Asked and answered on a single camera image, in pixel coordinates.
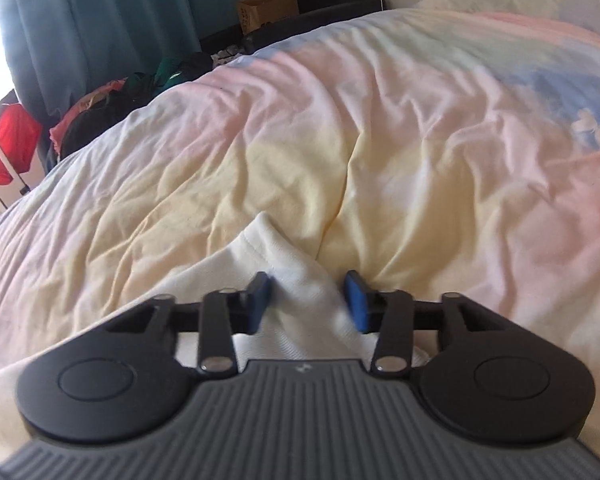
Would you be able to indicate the red cloth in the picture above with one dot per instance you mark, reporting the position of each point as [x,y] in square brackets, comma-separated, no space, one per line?
[7,142]

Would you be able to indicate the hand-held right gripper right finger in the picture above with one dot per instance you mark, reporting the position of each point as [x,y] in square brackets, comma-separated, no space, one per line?
[356,305]

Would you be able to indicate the pastel tie-dye duvet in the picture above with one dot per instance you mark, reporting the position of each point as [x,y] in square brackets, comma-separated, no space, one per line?
[360,135]

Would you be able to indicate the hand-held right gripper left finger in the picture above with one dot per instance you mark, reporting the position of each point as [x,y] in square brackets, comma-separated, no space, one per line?
[258,305]

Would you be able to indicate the brown cardboard box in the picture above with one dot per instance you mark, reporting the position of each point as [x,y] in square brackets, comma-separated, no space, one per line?
[267,9]

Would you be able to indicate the teal curtain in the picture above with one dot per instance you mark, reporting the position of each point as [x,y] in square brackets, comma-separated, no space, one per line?
[105,20]

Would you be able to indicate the white garment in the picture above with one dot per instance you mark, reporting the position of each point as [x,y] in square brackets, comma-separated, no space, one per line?
[290,280]

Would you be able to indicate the black bench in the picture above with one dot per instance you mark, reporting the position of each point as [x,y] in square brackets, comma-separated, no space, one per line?
[325,6]

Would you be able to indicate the pile of dark clothes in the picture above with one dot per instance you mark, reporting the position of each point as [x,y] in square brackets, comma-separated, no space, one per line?
[130,100]

